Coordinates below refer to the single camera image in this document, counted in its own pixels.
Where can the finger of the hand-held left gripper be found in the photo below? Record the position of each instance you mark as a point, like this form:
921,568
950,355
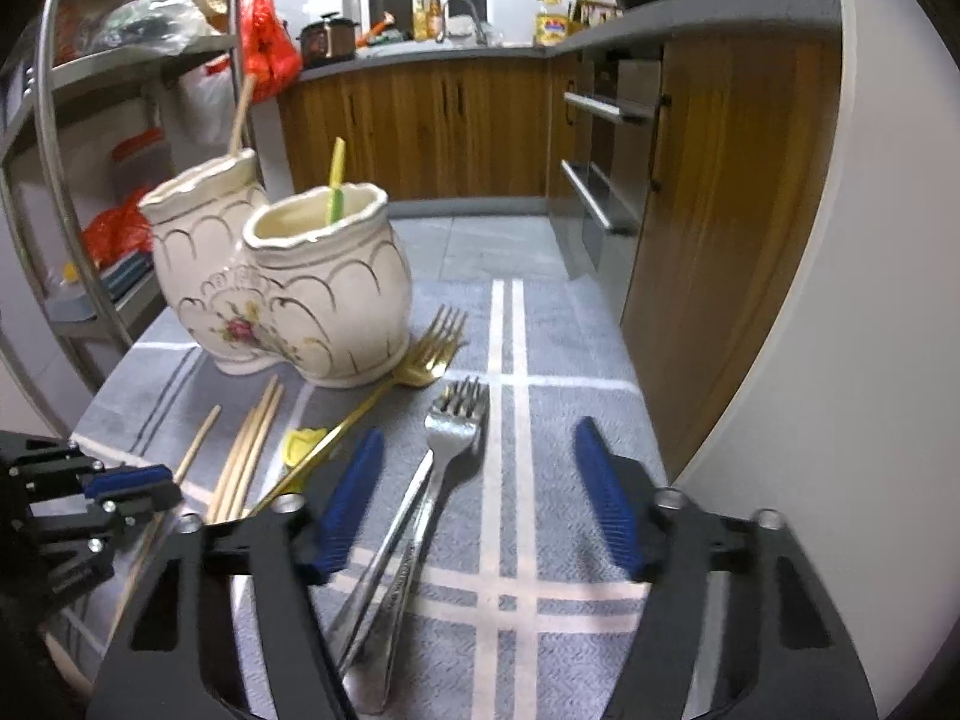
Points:
112,514
127,480

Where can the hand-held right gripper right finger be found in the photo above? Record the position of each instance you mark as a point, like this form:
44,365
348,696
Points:
607,495

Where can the bamboo basket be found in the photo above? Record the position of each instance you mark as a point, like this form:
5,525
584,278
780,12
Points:
210,0

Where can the silver fork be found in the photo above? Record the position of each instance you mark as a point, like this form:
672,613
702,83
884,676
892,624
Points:
409,502
405,577

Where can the wooden chopstick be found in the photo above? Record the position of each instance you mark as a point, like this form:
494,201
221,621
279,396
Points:
238,465
199,439
262,442
251,435
240,116

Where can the kitchen faucet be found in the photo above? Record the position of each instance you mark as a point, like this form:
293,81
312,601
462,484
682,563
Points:
465,11

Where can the yellow label oil bottle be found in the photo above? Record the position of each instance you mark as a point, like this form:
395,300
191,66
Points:
551,28

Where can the stainless steel built-in oven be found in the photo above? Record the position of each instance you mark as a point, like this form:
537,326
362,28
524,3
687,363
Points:
611,165

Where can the green yellow plastic utensil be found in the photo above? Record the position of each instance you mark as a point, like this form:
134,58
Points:
335,187

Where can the gold fork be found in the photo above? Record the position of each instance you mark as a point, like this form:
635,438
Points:
427,360

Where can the metal shelf rack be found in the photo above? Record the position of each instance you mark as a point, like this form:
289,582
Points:
52,135

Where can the wooden kitchen cabinets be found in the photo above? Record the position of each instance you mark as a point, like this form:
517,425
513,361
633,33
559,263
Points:
450,127

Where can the grey plaid table mat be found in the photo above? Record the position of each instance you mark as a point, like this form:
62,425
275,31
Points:
517,465

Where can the white plastic bag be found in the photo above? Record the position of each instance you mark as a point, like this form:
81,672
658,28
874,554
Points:
210,101

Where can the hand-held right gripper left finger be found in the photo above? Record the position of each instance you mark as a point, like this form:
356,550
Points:
352,495

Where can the plastic jar with orange lid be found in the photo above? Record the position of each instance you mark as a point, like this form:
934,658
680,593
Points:
142,165

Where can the clear plastic bag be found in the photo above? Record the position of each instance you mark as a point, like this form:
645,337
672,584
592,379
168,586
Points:
161,15

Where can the white ceramic utensil holder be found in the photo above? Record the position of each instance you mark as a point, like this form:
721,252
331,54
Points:
330,300

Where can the rice cooker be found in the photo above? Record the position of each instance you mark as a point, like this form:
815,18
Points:
328,37

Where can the grey kitchen countertop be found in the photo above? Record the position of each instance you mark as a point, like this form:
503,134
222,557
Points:
712,15

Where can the seasoning rack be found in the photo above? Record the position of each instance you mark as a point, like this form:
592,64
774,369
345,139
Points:
594,15

